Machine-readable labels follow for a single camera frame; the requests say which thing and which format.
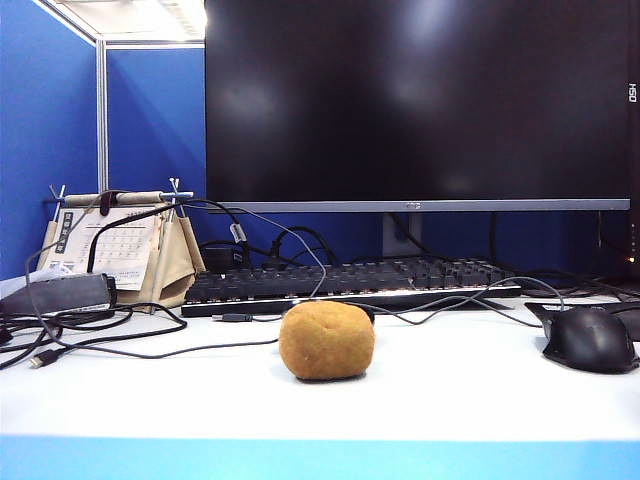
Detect black rectangular hub box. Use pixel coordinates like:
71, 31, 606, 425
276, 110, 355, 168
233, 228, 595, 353
0, 272, 119, 316

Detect grey monitor stand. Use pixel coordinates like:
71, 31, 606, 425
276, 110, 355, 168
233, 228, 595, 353
382, 212, 424, 259

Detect thick black tagged cable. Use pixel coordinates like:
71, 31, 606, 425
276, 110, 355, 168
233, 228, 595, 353
87, 198, 251, 274

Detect thin grey mouse cable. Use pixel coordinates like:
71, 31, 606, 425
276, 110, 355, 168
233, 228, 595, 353
24, 198, 329, 360

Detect black power adapter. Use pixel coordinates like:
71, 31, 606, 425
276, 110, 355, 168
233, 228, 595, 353
202, 241, 250, 274

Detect round brown bread bun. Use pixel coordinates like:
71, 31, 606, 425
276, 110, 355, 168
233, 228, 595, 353
278, 301, 377, 384

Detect beige canvas desk calendar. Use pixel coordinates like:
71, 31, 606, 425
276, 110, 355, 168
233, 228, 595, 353
37, 177, 207, 314

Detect black and grey mouse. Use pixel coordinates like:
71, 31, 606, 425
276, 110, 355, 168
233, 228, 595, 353
349, 301, 377, 324

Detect black looped cable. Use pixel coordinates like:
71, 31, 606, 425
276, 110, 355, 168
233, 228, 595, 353
249, 224, 341, 269

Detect grey wavy cable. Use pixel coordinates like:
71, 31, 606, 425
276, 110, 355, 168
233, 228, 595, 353
374, 277, 566, 329

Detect large black computer monitor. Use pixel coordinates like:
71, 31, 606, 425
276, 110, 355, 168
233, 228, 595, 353
204, 0, 632, 214

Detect ceiling light panel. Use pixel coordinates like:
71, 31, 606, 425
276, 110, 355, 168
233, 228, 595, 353
37, 0, 207, 42

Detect black tangled desk cables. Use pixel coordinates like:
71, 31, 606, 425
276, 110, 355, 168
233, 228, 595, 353
0, 307, 136, 351

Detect all black mouse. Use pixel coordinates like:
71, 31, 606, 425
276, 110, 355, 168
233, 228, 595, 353
542, 305, 640, 375

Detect black HSD monitor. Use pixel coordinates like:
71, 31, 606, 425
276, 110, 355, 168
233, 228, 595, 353
627, 0, 640, 282

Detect black mechanical keyboard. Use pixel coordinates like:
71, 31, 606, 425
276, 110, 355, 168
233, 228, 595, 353
180, 255, 524, 319

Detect aluminium partition post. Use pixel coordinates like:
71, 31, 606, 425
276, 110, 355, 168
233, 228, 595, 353
95, 39, 110, 194

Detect black cable with USB plug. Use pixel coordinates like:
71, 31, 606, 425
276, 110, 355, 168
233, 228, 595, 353
0, 299, 190, 371

